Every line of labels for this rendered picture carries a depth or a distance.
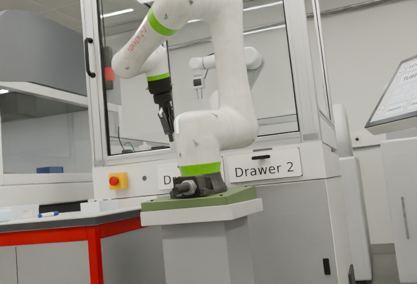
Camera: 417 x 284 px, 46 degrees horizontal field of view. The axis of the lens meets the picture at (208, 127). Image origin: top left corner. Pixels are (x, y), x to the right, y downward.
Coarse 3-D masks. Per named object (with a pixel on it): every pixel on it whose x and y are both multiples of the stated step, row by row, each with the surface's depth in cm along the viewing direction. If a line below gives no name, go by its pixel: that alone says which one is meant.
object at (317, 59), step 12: (312, 0) 265; (312, 12) 253; (312, 24) 243; (312, 36) 233; (312, 48) 224; (312, 60) 215; (324, 72) 279; (324, 84) 266; (324, 96) 254; (324, 108) 244
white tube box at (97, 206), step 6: (84, 204) 181; (90, 204) 180; (96, 204) 179; (102, 204) 181; (108, 204) 184; (114, 204) 188; (84, 210) 181; (90, 210) 180; (96, 210) 179; (102, 210) 180; (108, 210) 184
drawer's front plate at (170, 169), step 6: (174, 162) 205; (222, 162) 199; (162, 168) 207; (168, 168) 206; (174, 168) 205; (222, 168) 198; (162, 174) 206; (168, 174) 205; (174, 174) 205; (180, 174) 204; (222, 174) 198; (162, 180) 206; (168, 180) 205; (162, 186) 206; (168, 186) 205
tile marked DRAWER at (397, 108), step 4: (396, 104) 160; (400, 104) 158; (404, 104) 156; (388, 108) 163; (392, 108) 161; (396, 108) 159; (400, 108) 156; (404, 108) 154; (388, 112) 161; (392, 112) 159; (396, 112) 157; (384, 116) 162
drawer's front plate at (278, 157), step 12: (228, 156) 198; (240, 156) 196; (252, 156) 195; (276, 156) 192; (288, 156) 190; (228, 168) 197; (252, 168) 194; (264, 168) 193; (276, 168) 191; (288, 168) 190; (300, 168) 188; (240, 180) 195
